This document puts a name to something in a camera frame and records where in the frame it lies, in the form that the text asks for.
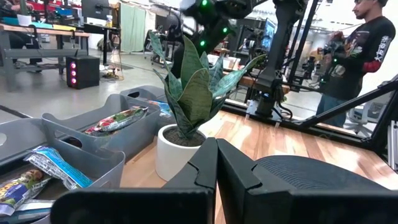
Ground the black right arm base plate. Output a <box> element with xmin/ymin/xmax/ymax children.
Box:
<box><xmin>245</xmin><ymin>98</ymin><xmax>284</xmax><ymax>122</ymax></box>

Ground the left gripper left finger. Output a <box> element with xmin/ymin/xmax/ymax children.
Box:
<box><xmin>50</xmin><ymin>136</ymin><xmax>218</xmax><ymax>224</ymax></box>

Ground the silver-backed blue granola bar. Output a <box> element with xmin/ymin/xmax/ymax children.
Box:
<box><xmin>0</xmin><ymin>198</ymin><xmax>54</xmax><ymax>224</ymax></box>

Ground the white office chair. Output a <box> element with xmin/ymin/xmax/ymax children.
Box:
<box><xmin>343</xmin><ymin>101</ymin><xmax>389</xmax><ymax>135</ymax></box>

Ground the white plant pot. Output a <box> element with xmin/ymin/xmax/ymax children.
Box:
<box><xmin>154</xmin><ymin>123</ymin><xmax>208</xmax><ymax>182</ymax></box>

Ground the wooden top desk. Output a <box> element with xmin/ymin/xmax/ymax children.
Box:
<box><xmin>0</xmin><ymin>23</ymin><xmax>91</xmax><ymax>75</ymax></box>

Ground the black computer monitor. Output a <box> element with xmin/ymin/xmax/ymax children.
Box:
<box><xmin>81</xmin><ymin>0</ymin><xmax>112</xmax><ymax>21</ymax></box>

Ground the purple yellow granola bar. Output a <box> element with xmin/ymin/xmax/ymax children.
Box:
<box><xmin>0</xmin><ymin>169</ymin><xmax>52</xmax><ymax>216</ymax></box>

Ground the red green granola bar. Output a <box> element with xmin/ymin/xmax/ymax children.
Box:
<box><xmin>83</xmin><ymin>106</ymin><xmax>149</xmax><ymax>137</ymax></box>

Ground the green and blue granola bar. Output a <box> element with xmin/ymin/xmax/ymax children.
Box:
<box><xmin>148</xmin><ymin>99</ymin><xmax>174</xmax><ymax>118</ymax></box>

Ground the round dark woven placemat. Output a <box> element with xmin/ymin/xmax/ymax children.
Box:
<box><xmin>253</xmin><ymin>154</ymin><xmax>388</xmax><ymax>191</ymax></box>

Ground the person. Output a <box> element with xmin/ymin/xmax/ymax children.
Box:
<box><xmin>316</xmin><ymin>0</ymin><xmax>397</xmax><ymax>129</ymax></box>
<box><xmin>0</xmin><ymin>0</ymin><xmax>43</xmax><ymax>65</ymax></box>

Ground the silver aluminium rail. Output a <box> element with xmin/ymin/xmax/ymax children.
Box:
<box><xmin>387</xmin><ymin>119</ymin><xmax>398</xmax><ymax>170</ymax></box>

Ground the green snake plant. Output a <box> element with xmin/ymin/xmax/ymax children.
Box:
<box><xmin>148</xmin><ymin>30</ymin><xmax>267</xmax><ymax>140</ymax></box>

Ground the blue-lit monitor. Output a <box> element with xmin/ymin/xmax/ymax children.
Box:
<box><xmin>262</xmin><ymin>17</ymin><xmax>278</xmax><ymax>52</ymax></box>

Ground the grey plastic bin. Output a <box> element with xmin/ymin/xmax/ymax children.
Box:
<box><xmin>0</xmin><ymin>113</ymin><xmax>126</xmax><ymax>224</ymax></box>
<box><xmin>119</xmin><ymin>85</ymin><xmax>177</xmax><ymax>128</ymax></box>
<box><xmin>42</xmin><ymin>93</ymin><xmax>162</xmax><ymax>162</ymax></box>

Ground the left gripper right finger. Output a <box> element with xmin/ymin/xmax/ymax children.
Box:
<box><xmin>216</xmin><ymin>138</ymin><xmax>398</xmax><ymax>224</ymax></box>

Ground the blue Quaker granola bar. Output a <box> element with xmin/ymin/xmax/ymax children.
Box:
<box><xmin>24</xmin><ymin>145</ymin><xmax>94</xmax><ymax>191</ymax></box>

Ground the pale green curtain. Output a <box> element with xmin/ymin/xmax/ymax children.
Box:
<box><xmin>120</xmin><ymin>2</ymin><xmax>147</xmax><ymax>54</ymax></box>

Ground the black computer tower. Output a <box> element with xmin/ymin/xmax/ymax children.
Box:
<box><xmin>65</xmin><ymin>55</ymin><xmax>101</xmax><ymax>90</ymax></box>

